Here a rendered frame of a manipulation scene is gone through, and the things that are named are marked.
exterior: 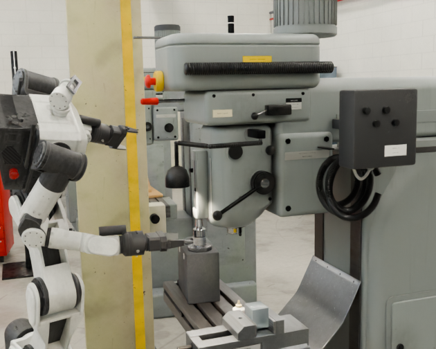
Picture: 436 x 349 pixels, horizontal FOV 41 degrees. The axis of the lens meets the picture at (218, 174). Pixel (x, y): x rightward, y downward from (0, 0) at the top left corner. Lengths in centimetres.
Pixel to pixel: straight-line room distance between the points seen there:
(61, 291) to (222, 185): 80
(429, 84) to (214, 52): 75
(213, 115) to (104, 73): 185
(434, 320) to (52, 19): 944
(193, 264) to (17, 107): 81
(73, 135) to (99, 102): 144
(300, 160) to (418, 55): 618
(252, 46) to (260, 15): 1002
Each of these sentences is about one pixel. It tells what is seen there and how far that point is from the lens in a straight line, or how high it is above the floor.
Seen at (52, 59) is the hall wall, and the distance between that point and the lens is 1072.
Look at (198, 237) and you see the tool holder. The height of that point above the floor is 120.
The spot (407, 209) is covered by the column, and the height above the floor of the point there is 135.
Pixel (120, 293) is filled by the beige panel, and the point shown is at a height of 51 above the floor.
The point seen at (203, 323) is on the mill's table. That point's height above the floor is 96.
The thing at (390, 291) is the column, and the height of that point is 108.
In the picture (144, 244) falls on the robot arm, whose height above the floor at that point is 119.
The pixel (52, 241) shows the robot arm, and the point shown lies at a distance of 207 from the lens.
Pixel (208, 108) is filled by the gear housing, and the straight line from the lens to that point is 165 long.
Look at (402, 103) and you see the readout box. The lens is 164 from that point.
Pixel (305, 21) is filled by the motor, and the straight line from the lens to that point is 182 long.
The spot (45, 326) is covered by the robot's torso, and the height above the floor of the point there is 89.
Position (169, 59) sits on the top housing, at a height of 182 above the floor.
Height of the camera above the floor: 174
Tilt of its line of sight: 9 degrees down
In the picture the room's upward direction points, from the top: 1 degrees counter-clockwise
